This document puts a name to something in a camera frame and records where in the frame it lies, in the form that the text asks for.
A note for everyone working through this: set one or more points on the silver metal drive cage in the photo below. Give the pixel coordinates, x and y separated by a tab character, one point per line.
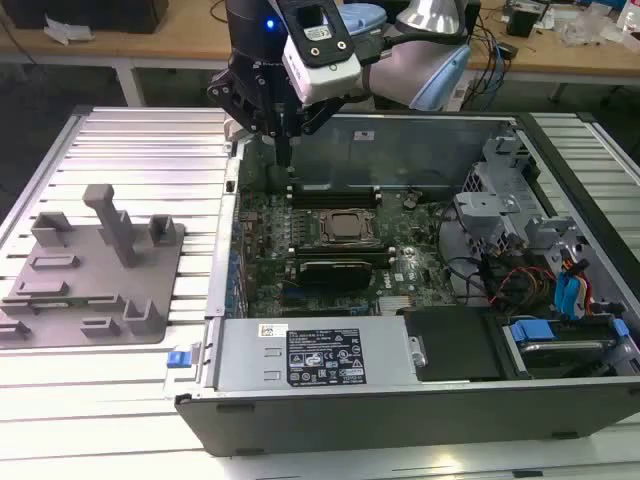
487	205

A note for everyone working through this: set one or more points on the blue disk carrier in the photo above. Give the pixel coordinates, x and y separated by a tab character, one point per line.
532	331

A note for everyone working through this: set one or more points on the black hard disk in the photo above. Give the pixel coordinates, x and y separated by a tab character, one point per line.
565	356

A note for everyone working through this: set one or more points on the silver finned chipset heatsink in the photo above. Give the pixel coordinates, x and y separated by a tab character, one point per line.
396	305

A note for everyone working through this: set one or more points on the black disk bay cover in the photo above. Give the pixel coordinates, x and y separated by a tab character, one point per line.
455	345

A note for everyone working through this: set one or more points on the small white case sticker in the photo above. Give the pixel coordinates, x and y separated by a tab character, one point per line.
364	135

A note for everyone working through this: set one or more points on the black open PC case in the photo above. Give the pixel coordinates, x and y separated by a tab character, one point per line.
350	425

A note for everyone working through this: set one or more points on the crumpled white paper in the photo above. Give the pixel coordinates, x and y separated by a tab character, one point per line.
65	32

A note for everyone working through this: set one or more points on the black graphics card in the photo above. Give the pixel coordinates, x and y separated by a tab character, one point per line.
335	275

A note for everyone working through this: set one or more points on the round coin battery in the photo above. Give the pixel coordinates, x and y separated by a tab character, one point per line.
410	202

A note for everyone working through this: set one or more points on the blue plastic case latch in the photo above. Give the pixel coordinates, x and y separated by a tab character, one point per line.
179	360

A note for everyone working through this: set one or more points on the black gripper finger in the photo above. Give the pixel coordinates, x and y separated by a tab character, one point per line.
227	100
320	117

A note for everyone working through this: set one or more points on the clear plastic bags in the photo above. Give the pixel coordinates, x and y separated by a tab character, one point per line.
585	30

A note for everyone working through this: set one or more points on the RAM slot with white latches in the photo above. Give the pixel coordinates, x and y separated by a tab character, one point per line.
350	190
300	251
350	200

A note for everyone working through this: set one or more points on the wooden desk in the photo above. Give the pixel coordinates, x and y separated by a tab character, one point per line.
175	40

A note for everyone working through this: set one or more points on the silver CPU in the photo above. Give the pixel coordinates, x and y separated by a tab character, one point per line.
347	225

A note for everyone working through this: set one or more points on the metal CPU socket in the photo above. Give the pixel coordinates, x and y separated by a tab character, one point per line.
374	239

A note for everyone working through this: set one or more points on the large black equipment box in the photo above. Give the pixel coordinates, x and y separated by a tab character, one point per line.
100	15

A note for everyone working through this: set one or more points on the green motherboard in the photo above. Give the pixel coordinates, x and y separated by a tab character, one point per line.
425	265

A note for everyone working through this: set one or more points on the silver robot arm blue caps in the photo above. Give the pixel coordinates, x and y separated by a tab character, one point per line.
400	70

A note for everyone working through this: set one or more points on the gray parts rack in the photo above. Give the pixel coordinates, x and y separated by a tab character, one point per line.
100	280

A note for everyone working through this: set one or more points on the gray metal bracket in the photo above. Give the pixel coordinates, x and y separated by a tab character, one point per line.
550	230

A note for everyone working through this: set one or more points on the small black box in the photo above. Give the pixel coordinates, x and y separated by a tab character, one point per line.
522	22

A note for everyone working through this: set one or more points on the silver power supply with label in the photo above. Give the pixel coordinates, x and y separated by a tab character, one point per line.
250	360

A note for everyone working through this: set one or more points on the black power adapter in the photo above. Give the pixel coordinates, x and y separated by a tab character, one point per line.
509	51

